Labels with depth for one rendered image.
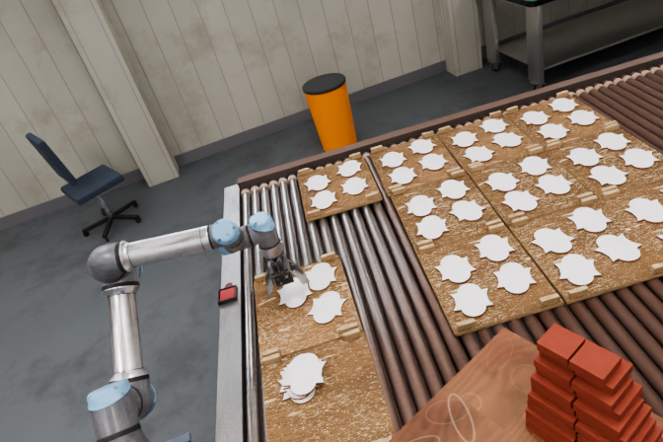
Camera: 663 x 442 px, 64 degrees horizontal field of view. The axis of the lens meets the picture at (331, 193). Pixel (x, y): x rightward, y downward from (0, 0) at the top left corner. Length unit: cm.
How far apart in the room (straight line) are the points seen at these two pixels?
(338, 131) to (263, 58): 113
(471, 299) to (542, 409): 57
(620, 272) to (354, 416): 94
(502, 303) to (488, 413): 47
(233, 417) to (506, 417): 80
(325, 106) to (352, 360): 308
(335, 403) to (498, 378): 47
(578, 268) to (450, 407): 70
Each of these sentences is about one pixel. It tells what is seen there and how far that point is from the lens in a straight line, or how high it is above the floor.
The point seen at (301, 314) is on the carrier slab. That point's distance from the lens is 190.
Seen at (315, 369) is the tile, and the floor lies 97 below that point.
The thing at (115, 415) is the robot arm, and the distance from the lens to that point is 167.
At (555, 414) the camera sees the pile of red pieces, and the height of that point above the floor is 115.
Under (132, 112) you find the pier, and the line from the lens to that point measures 509.
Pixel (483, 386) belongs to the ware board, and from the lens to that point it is 148.
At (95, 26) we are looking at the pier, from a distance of 491.
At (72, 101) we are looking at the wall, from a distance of 535.
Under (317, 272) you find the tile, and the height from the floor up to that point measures 94.
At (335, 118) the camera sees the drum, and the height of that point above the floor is 34.
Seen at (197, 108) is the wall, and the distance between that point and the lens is 532.
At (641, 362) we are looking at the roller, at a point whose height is 92.
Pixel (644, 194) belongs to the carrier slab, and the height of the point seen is 94.
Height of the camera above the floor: 224
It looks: 32 degrees down
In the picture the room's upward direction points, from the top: 16 degrees counter-clockwise
